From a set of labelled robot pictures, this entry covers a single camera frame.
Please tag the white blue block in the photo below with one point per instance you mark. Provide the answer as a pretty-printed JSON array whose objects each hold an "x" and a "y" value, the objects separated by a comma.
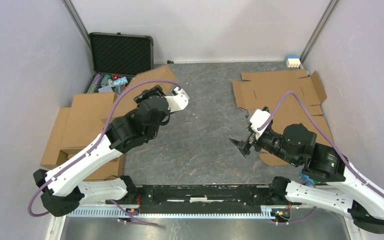
[{"x": 293, "y": 61}]

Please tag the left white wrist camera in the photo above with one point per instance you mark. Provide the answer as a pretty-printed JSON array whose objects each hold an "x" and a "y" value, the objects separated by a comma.
[{"x": 178, "y": 101}]

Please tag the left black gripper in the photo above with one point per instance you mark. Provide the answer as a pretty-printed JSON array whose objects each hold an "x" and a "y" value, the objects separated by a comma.
[{"x": 156, "y": 89}]

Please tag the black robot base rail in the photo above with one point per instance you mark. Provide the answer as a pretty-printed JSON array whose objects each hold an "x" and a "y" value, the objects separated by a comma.
[{"x": 202, "y": 199}]

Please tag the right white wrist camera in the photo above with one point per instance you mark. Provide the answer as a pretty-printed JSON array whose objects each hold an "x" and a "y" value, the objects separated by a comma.
[{"x": 255, "y": 120}]

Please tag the right aluminium corner post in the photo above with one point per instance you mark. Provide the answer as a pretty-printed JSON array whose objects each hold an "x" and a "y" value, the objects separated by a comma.
[{"x": 324, "y": 19}]

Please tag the stack of flat cardboard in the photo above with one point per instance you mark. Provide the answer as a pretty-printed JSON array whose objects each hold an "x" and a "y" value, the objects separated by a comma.
[{"x": 264, "y": 89}]

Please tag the cardboard box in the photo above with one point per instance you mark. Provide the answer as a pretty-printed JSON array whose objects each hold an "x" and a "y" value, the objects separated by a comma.
[
  {"x": 127, "y": 103},
  {"x": 54, "y": 156},
  {"x": 86, "y": 120}
]

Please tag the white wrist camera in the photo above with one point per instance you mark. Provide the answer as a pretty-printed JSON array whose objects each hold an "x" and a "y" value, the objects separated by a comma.
[
  {"x": 255, "y": 120},
  {"x": 178, "y": 101}
]

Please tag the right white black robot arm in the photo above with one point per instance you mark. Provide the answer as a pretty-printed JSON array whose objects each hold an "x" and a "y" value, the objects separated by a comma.
[{"x": 340, "y": 191}]

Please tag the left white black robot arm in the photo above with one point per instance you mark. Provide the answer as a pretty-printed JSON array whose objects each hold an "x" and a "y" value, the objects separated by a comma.
[{"x": 63, "y": 189}]

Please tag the blue green white card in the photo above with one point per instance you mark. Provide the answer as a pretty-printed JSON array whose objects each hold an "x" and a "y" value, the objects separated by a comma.
[{"x": 306, "y": 180}]

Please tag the black poker chip case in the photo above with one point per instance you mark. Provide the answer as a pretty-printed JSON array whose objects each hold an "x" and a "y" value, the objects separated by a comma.
[{"x": 119, "y": 54}]

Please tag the aluminium corner post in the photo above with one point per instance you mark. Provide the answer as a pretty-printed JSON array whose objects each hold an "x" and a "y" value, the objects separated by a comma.
[
  {"x": 324, "y": 19},
  {"x": 75, "y": 16}
]

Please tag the left aluminium corner post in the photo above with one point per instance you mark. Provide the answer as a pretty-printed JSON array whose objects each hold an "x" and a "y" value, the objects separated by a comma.
[{"x": 75, "y": 16}]

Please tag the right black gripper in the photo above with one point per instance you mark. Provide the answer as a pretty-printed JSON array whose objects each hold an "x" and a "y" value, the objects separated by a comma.
[{"x": 242, "y": 146}]

